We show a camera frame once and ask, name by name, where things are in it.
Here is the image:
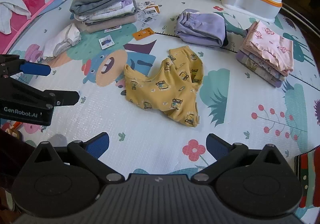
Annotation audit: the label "white purple printed folded garment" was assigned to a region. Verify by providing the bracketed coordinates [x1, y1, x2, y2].
[99, 0, 137, 17]

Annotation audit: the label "yellow cartoon print garment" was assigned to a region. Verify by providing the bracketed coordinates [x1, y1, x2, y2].
[124, 47, 205, 127]

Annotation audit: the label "purple folded pants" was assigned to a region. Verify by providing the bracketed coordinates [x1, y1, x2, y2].
[174, 9, 229, 48]

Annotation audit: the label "pile of white cards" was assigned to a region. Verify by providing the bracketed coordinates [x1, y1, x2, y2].
[136, 0, 160, 24]

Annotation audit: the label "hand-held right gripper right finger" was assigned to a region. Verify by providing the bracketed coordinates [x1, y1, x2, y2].
[191, 133, 285, 184]

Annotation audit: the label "small white folded cloth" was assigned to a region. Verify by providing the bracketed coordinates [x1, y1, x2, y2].
[41, 23, 82, 62]

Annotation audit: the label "striped red green cloth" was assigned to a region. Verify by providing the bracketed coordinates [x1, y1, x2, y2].
[294, 146, 320, 209]

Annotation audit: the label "pink printed folded garment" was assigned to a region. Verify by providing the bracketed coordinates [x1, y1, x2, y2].
[244, 21, 294, 76]

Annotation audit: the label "white blue picture card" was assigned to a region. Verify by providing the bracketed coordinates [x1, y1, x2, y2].
[98, 35, 116, 50]

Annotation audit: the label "red white playing card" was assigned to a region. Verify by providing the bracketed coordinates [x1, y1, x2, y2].
[104, 25, 122, 33]

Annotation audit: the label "white crumpled garment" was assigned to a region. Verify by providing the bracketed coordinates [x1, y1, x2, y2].
[0, 0, 32, 35]

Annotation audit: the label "beige folded garment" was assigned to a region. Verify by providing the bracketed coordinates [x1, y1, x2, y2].
[82, 14, 138, 34]

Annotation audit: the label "cartoon printed play mat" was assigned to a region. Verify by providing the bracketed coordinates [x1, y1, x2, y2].
[0, 0, 320, 224]

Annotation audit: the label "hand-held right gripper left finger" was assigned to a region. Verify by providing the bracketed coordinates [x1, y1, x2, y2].
[31, 132, 125, 184]

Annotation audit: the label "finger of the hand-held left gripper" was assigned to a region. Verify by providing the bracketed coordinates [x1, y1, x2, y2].
[0, 78, 80, 110]
[0, 54, 52, 78]

